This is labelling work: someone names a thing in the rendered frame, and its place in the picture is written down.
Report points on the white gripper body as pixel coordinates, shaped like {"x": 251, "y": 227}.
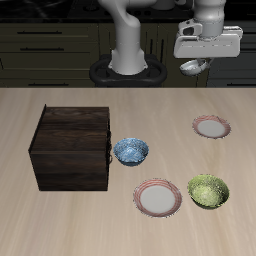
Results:
{"x": 206, "y": 46}

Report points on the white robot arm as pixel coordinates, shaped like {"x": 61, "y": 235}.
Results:
{"x": 128, "y": 40}

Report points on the red rimmed white plate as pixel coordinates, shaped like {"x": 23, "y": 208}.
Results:
{"x": 157, "y": 198}
{"x": 211, "y": 127}

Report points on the blue patterned bowl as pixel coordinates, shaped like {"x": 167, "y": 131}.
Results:
{"x": 131, "y": 151}

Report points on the green bowl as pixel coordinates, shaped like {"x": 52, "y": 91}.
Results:
{"x": 208, "y": 191}

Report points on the dark kitchen cupboards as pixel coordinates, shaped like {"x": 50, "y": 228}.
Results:
{"x": 50, "y": 63}

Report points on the dark wooden cabinet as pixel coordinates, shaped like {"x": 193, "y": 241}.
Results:
{"x": 71, "y": 150}

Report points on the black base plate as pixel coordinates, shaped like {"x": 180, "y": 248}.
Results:
{"x": 100, "y": 75}

